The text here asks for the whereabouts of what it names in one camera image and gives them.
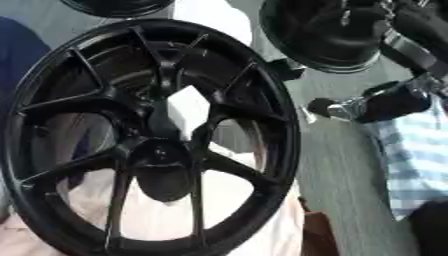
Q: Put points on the black round wheel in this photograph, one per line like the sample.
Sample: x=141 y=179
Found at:
x=326 y=40
x=116 y=7

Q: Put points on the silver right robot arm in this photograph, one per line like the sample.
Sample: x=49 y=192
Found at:
x=417 y=55

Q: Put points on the brown chair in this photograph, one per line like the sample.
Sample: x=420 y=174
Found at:
x=319 y=233

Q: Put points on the black spoked wheel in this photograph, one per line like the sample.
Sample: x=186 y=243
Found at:
x=157 y=156

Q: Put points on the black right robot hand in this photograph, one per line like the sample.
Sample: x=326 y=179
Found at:
x=391 y=103

